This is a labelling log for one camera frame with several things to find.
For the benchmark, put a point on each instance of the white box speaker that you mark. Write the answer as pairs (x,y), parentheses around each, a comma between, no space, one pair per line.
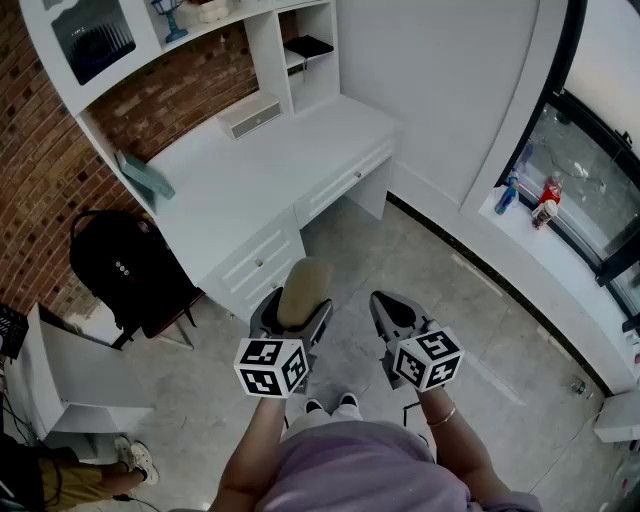
(249,116)

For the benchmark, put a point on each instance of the blue lantern ornament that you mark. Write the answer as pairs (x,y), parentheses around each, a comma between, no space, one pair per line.
(171,22)

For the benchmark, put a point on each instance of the black folded cloth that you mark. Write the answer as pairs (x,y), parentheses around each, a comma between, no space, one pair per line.
(307,46)

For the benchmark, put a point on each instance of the green bottle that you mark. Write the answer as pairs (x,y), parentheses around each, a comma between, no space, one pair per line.
(580,387)

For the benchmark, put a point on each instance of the blue drink bottle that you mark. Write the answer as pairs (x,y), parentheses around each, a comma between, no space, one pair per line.
(506,195)

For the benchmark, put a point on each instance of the small white side table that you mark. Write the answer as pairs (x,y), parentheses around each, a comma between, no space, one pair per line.
(85,365)

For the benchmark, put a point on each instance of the person's black shoe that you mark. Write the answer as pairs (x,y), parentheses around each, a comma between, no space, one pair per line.
(313,405)
(348,400)

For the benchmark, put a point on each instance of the white table with drawers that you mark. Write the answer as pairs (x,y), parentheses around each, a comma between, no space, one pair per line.
(260,175)

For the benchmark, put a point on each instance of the black plastic crate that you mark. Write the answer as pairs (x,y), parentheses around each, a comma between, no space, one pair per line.
(11,330)

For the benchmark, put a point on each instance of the black chair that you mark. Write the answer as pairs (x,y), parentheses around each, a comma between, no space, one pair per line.
(125,270)

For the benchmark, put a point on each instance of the black window frame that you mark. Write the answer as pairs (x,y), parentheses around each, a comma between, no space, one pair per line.
(595,165)

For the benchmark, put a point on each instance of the white shelf unit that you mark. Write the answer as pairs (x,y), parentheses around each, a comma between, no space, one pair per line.
(270,30)

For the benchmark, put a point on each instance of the tan oval item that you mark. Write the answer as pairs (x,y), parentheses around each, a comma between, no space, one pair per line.
(304,287)

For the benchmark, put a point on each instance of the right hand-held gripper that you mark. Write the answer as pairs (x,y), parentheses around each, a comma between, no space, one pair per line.
(425,357)

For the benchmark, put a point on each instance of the person's purple shirt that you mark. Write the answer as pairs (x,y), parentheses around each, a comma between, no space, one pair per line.
(360,475)

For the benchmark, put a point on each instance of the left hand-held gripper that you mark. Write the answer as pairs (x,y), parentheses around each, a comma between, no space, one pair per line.
(272,367)

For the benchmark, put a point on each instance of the white ornament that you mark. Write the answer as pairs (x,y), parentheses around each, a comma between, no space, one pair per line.
(213,11)

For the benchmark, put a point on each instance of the person's right forearm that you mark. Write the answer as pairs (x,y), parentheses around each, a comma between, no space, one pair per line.
(460,450)

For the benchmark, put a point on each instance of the person's left forearm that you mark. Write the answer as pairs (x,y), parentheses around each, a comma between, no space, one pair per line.
(250,460)

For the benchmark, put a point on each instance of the person's light trousers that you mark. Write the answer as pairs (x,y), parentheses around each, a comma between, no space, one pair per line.
(330,417)

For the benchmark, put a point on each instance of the teal book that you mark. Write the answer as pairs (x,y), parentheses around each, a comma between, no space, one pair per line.
(145,175)

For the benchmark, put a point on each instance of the white low cabinet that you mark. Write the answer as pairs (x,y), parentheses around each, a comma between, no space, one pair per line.
(617,417)

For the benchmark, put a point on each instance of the brown jar with white lid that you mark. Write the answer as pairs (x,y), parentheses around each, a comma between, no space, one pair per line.
(544,214)

